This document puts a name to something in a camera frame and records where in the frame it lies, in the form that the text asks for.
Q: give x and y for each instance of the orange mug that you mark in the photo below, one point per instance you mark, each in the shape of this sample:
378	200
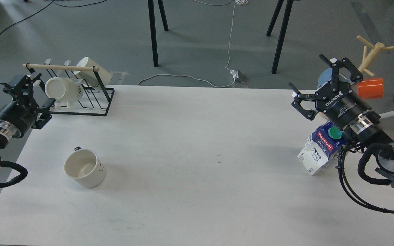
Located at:
372	88

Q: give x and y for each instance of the white mug with smiley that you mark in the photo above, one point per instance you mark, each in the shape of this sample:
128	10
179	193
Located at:
84	167

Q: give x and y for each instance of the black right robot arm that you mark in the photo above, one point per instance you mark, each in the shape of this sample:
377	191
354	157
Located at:
376	165

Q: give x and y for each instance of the black table leg right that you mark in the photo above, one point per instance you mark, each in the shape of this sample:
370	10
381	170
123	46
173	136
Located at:
283	29

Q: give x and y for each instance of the cream mug rear on rack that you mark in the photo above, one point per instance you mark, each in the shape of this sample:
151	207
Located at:
89	76

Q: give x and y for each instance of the wooden mug tree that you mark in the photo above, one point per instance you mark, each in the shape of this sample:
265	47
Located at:
367	59

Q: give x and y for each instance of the blue mug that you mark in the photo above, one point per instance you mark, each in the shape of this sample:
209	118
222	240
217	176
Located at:
324	77

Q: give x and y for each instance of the blue white milk carton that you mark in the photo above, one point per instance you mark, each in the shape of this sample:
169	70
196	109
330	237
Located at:
322	148

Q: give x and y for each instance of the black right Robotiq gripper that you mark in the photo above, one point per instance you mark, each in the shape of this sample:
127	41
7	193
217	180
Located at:
344	105

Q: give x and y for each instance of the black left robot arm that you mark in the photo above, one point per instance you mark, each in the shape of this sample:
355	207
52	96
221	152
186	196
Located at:
23	172

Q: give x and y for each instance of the white mug front on rack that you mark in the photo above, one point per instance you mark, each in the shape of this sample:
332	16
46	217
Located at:
64	90

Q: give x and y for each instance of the white power adapter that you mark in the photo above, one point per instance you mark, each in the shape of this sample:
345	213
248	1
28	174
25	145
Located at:
238	76

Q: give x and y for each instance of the black wire mug rack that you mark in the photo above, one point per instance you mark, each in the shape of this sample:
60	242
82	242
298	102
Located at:
92	103

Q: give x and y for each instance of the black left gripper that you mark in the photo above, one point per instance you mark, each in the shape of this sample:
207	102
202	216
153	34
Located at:
18	116

